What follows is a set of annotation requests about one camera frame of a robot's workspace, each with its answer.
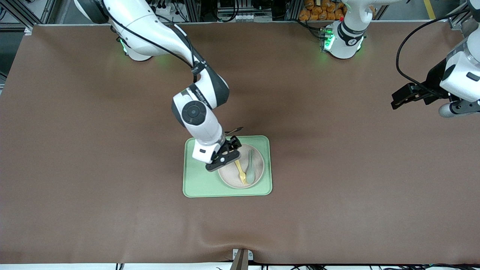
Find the orange bread rolls pile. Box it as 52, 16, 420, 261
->
299, 0, 347, 21

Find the light green rectangular tray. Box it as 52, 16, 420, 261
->
183, 135, 273, 198

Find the white connector strip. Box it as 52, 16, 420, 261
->
217, 12, 253, 22

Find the aluminium frame post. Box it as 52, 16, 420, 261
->
184, 0, 201, 22
284, 0, 303, 21

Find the yellow plastic fork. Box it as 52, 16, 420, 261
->
235, 159, 249, 185

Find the pale green plastic spoon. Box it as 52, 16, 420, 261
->
246, 149, 257, 180

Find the brown table mat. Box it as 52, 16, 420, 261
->
0, 22, 480, 265

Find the beige round plate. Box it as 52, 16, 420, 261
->
217, 144, 265, 189

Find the aluminium frame rail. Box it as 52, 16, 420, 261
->
0, 0, 57, 32
448, 7, 473, 30

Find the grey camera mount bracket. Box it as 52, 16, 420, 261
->
229, 248, 254, 270

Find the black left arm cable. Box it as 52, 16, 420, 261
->
396, 9, 471, 92

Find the white power strip with plugs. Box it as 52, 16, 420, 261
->
150, 0, 183, 17

